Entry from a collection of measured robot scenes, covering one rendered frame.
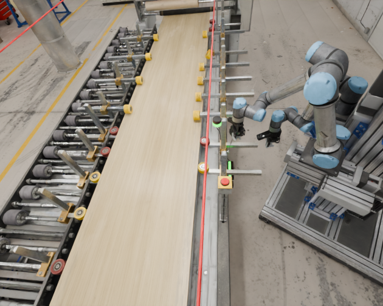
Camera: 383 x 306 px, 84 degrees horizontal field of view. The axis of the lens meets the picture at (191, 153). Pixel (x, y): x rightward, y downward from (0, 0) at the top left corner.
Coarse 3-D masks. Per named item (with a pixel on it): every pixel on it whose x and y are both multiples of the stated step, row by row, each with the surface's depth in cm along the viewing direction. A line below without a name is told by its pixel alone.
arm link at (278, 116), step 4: (276, 112) 140; (280, 112) 140; (272, 116) 141; (276, 116) 139; (280, 116) 138; (284, 116) 140; (272, 120) 143; (276, 120) 141; (280, 120) 140; (284, 120) 142; (272, 124) 145; (276, 124) 143; (280, 124) 144; (276, 128) 146
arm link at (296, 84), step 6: (324, 60) 93; (330, 60) 90; (336, 60) 90; (312, 66) 100; (342, 66) 90; (306, 72) 103; (294, 78) 109; (300, 78) 105; (306, 78) 102; (282, 84) 115; (288, 84) 111; (294, 84) 108; (300, 84) 106; (270, 90) 123; (276, 90) 117; (282, 90) 114; (288, 90) 112; (294, 90) 110; (300, 90) 110; (264, 96) 125; (270, 96) 121; (276, 96) 118; (282, 96) 116; (288, 96) 116; (264, 102) 125; (270, 102) 124
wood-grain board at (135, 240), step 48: (192, 48) 260; (144, 96) 212; (192, 96) 204; (144, 144) 172; (192, 144) 167; (96, 192) 149; (144, 192) 146; (192, 192) 142; (96, 240) 129; (144, 240) 126; (192, 240) 126; (96, 288) 113; (144, 288) 111
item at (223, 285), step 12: (228, 204) 156; (228, 216) 150; (228, 228) 145; (228, 240) 140; (228, 252) 136; (228, 264) 132; (228, 276) 128; (216, 288) 125; (228, 288) 124; (216, 300) 122; (228, 300) 121
